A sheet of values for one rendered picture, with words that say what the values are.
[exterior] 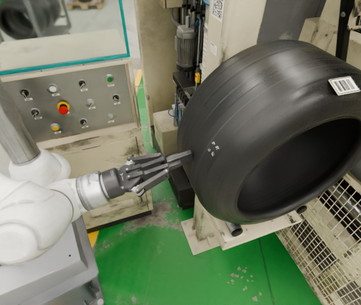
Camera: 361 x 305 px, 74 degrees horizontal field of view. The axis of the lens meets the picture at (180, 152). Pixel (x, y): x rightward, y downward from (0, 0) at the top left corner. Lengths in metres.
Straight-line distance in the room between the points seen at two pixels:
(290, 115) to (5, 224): 0.55
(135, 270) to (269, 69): 1.54
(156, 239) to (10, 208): 1.49
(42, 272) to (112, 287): 0.79
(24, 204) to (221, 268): 1.51
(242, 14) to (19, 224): 0.75
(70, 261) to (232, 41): 0.98
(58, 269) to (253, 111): 0.90
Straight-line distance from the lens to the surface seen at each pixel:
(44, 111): 1.26
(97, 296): 1.82
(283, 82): 0.58
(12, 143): 1.01
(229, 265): 1.85
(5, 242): 0.47
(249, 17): 0.85
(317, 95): 0.59
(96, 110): 1.26
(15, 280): 1.14
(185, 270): 1.80
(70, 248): 1.12
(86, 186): 0.62
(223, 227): 0.97
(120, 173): 0.65
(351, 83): 0.64
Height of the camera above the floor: 1.71
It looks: 45 degrees down
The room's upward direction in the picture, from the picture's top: straight up
